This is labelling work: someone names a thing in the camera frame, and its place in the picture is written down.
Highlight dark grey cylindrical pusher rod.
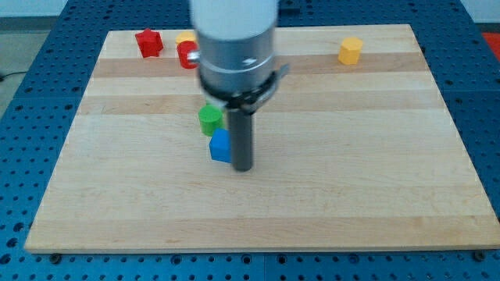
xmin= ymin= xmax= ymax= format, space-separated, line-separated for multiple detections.
xmin=227 ymin=109 xmax=253 ymax=172

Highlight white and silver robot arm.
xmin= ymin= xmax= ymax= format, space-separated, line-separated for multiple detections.
xmin=189 ymin=0 xmax=280 ymax=172

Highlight red circle block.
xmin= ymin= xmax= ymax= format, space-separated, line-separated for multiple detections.
xmin=177 ymin=41 xmax=198 ymax=69

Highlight yellow heart block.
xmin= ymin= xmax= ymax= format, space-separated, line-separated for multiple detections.
xmin=175 ymin=30 xmax=197 ymax=45

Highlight green cylinder block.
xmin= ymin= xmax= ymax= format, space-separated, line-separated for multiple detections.
xmin=198 ymin=105 xmax=224 ymax=137

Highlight blue cube block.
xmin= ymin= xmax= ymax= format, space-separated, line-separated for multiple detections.
xmin=209 ymin=129 xmax=231 ymax=163

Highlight wooden board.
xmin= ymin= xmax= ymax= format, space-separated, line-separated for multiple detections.
xmin=25 ymin=24 xmax=499 ymax=254

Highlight red star block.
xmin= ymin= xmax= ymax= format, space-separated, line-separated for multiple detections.
xmin=134 ymin=28 xmax=163 ymax=58

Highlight yellow hexagon block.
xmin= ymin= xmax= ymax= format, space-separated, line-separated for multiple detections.
xmin=337 ymin=37 xmax=363 ymax=65

